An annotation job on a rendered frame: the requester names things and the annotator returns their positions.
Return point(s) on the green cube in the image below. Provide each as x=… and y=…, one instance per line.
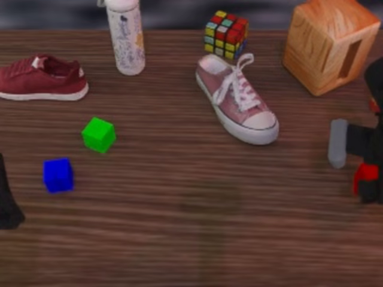
x=98, y=136

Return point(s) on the wooden box with slot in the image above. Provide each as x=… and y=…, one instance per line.
x=323, y=45

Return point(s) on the white printed bottle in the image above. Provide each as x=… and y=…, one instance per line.
x=127, y=42

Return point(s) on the maroon sneaker white sole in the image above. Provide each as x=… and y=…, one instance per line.
x=42, y=80

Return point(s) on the pink canvas sneaker white laces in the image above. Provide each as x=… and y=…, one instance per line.
x=239, y=101

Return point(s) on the blue cube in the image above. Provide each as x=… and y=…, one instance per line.
x=58, y=176

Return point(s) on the Rubik's cube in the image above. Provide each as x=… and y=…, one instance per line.
x=224, y=36

